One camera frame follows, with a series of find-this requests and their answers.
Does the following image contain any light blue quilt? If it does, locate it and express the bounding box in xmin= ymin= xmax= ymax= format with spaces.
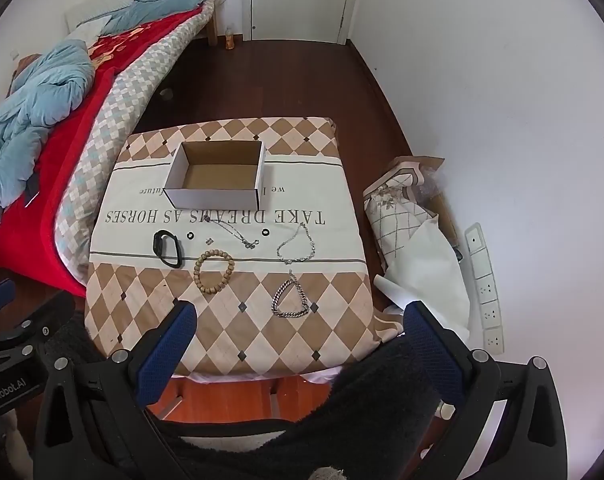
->
xmin=0 ymin=39 xmax=95 ymax=219

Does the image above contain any black fuzzy sleeve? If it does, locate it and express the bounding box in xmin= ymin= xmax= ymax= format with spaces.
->
xmin=162 ymin=336 xmax=439 ymax=479

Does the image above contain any silver link necklace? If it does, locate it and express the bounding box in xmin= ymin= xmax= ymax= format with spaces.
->
xmin=275 ymin=221 xmax=317 ymax=265

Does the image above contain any open white cardboard box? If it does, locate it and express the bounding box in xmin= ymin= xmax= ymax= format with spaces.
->
xmin=163 ymin=140 xmax=265 ymax=211

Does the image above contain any thin silver pendant necklace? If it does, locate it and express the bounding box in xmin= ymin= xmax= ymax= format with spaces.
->
xmin=202 ymin=212 xmax=261 ymax=250

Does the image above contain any wooden bead bracelet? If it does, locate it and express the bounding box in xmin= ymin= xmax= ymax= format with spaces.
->
xmin=192 ymin=248 xmax=237 ymax=296

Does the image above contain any black bangle bracelet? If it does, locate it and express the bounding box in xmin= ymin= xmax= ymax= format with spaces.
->
xmin=152 ymin=228 xmax=186 ymax=269

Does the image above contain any red bed blanket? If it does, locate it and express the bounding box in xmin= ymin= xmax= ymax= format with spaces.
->
xmin=0 ymin=10 xmax=193 ymax=289

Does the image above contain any chunky silver chain bracelet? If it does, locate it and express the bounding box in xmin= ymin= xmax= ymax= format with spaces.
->
xmin=270 ymin=270 xmax=312 ymax=320

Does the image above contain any white power strip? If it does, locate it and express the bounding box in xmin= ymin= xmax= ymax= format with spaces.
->
xmin=464 ymin=223 xmax=504 ymax=356

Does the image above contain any checkered mattress sheet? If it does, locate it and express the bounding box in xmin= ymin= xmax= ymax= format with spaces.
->
xmin=54 ymin=0 xmax=215 ymax=296

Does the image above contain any diamond pattern table cloth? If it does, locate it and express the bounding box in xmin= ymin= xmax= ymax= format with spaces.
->
xmin=85 ymin=117 xmax=402 ymax=382

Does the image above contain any small orange bottle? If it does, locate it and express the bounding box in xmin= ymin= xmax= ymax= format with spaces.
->
xmin=225 ymin=28 xmax=235 ymax=51

